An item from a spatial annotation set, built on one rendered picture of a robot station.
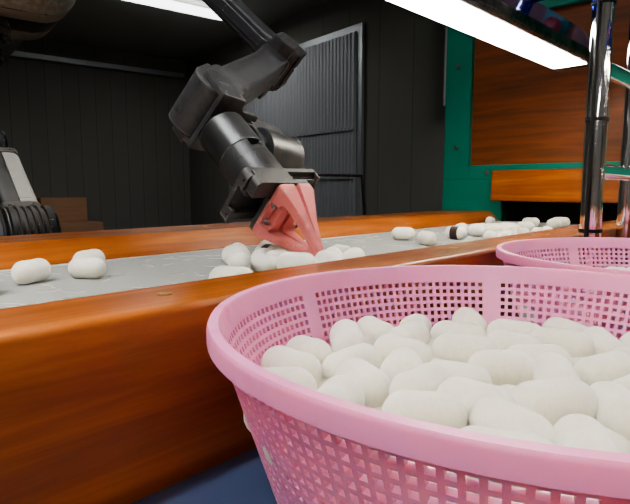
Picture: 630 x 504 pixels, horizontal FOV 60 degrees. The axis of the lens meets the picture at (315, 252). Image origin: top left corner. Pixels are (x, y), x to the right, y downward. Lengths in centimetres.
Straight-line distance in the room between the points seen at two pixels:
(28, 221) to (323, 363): 65
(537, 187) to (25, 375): 114
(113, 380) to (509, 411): 17
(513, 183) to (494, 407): 110
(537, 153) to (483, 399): 116
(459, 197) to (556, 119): 29
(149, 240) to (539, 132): 95
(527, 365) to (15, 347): 22
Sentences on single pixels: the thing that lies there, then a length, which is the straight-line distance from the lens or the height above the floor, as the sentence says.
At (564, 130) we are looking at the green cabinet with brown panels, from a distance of 134.
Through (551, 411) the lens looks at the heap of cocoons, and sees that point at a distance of 23.
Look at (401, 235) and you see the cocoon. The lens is 84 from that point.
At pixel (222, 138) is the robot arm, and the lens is 61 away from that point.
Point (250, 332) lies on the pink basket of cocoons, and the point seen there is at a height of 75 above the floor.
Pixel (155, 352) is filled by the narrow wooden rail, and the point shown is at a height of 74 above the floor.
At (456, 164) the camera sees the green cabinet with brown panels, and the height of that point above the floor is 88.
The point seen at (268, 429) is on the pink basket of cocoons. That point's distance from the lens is 18.
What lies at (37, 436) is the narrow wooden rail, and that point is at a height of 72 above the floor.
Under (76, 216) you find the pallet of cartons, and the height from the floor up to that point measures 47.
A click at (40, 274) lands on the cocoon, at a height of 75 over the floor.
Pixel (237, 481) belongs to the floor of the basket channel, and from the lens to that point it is 30.
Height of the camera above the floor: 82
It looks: 7 degrees down
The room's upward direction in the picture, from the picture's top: straight up
